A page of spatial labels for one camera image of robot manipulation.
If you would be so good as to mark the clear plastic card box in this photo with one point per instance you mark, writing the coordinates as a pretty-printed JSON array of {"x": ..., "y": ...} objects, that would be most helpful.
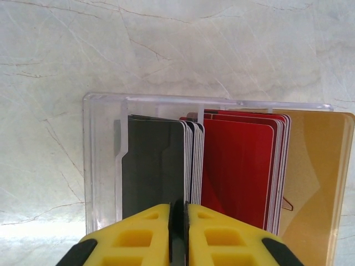
[{"x": 102, "y": 166}]

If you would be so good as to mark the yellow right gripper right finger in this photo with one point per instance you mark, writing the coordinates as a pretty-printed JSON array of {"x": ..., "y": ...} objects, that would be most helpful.
[{"x": 227, "y": 238}]

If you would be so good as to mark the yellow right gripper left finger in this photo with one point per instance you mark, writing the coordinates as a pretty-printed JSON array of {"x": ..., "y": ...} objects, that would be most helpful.
[{"x": 133, "y": 241}]

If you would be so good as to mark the gold credit card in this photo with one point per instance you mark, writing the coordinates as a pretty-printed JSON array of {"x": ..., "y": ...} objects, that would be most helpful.
[{"x": 319, "y": 171}]

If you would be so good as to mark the red credit card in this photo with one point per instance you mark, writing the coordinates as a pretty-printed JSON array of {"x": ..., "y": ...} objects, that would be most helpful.
[
  {"x": 235, "y": 171},
  {"x": 244, "y": 112}
]

